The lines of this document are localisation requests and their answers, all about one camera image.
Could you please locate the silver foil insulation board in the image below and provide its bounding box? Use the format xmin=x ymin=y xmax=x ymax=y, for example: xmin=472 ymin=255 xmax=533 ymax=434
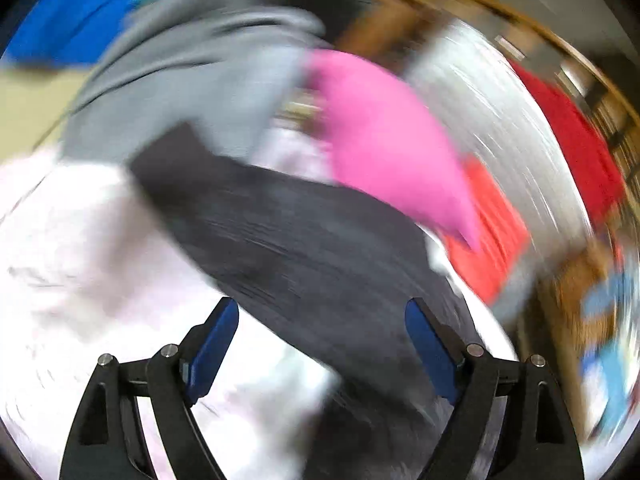
xmin=404 ymin=19 xmax=597 ymax=333

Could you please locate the dark grey checked jacket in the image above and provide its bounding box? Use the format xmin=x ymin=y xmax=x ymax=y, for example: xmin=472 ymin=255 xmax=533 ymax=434
xmin=129 ymin=121 xmax=506 ymax=480

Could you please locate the blue jacket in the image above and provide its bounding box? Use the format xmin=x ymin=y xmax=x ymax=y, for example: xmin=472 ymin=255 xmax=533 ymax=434
xmin=4 ymin=0 xmax=151 ymax=70

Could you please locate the wicker basket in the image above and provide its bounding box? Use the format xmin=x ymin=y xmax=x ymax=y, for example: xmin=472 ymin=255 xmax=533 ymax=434
xmin=537 ymin=245 xmax=623 ymax=366

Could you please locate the white pink patterned blanket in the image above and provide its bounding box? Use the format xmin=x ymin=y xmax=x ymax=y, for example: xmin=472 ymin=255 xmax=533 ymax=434
xmin=0 ymin=130 xmax=520 ymax=480

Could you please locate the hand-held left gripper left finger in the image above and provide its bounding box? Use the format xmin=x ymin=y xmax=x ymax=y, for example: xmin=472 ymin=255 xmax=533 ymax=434
xmin=59 ymin=296 xmax=240 ymax=480

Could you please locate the light blue box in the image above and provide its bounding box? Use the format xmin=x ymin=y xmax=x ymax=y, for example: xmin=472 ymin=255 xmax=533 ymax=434
xmin=592 ymin=342 xmax=635 ymax=428

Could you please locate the wooden railing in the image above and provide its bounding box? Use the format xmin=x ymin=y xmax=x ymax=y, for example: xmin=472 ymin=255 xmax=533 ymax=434
xmin=440 ymin=0 xmax=640 ymax=201

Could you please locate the grey coat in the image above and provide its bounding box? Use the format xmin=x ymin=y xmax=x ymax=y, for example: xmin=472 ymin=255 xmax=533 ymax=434
xmin=59 ymin=0 xmax=327 ymax=172

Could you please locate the pink pillow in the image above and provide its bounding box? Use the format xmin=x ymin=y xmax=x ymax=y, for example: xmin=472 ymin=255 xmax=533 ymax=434
xmin=305 ymin=49 xmax=483 ymax=252

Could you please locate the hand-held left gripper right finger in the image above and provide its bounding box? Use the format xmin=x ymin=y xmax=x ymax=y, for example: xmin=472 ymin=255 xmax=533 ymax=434
xmin=405 ymin=297 xmax=585 ymax=480

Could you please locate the light blue cloth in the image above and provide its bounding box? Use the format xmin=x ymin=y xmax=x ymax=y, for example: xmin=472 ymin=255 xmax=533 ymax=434
xmin=582 ymin=270 xmax=637 ymax=323

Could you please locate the red cloth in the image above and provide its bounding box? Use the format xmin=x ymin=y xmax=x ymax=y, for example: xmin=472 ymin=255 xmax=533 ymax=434
xmin=510 ymin=60 xmax=627 ymax=223

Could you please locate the red-orange pillow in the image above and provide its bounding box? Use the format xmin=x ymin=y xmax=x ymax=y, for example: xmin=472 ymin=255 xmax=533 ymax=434
xmin=442 ymin=157 xmax=532 ymax=307

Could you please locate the wooden cabinet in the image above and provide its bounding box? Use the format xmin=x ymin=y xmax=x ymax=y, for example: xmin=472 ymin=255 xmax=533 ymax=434
xmin=260 ymin=0 xmax=443 ymax=61

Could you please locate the beige sofa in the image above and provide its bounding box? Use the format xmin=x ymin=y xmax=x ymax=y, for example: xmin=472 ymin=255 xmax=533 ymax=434
xmin=0 ymin=60 xmax=98 ymax=173

